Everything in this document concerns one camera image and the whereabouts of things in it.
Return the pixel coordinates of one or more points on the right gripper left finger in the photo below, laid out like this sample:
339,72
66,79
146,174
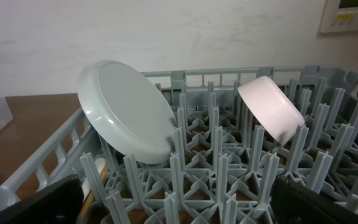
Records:
60,202

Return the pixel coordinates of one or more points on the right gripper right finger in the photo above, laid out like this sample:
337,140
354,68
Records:
291,203

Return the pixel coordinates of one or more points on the wooden chopstick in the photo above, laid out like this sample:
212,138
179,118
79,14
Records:
93,194

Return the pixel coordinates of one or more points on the pink bowl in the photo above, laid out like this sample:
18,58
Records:
272,109

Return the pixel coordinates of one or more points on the grey plate with food scraps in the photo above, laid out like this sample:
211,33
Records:
127,111

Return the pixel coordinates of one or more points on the grey dishwasher rack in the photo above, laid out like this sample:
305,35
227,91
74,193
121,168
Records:
226,162

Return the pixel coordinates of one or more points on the white wall control panel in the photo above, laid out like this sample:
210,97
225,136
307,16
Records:
339,16

